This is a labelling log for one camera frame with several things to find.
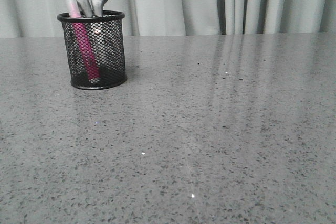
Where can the grey curtain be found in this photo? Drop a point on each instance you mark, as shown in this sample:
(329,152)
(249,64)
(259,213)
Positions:
(37,18)

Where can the black mesh pen cup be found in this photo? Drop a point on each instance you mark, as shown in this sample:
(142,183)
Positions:
(106,38)

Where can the pink highlighter pen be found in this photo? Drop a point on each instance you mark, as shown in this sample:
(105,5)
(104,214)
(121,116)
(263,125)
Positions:
(83,43)

